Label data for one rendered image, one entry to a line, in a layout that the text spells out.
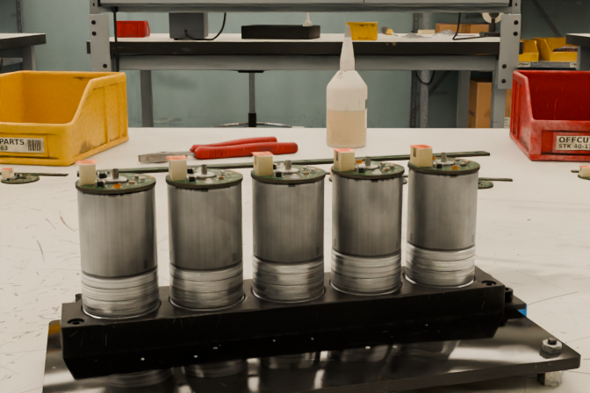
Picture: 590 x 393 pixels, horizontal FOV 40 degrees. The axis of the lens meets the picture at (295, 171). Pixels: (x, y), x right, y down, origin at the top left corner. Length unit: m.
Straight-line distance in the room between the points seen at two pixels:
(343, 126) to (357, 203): 0.40
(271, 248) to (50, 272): 0.14
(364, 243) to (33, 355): 0.12
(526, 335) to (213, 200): 0.11
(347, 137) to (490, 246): 0.28
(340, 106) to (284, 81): 4.07
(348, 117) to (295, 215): 0.41
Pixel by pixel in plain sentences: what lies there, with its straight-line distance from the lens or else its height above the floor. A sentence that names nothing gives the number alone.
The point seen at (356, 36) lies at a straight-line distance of 2.69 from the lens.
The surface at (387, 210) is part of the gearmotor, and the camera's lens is 0.27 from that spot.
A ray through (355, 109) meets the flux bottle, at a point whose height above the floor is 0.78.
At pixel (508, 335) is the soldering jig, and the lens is 0.28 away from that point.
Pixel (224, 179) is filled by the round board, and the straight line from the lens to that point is 0.26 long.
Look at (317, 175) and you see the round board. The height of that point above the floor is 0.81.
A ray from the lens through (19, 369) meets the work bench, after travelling 0.29.
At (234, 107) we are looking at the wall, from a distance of 4.77.
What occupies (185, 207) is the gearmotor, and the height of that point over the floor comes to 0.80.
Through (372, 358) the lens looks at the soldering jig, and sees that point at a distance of 0.25.
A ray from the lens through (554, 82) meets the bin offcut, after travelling 0.75.
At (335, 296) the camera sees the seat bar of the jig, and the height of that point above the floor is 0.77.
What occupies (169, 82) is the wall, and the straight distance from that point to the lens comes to 4.80.
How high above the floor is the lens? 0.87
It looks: 12 degrees down
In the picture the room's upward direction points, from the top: straight up
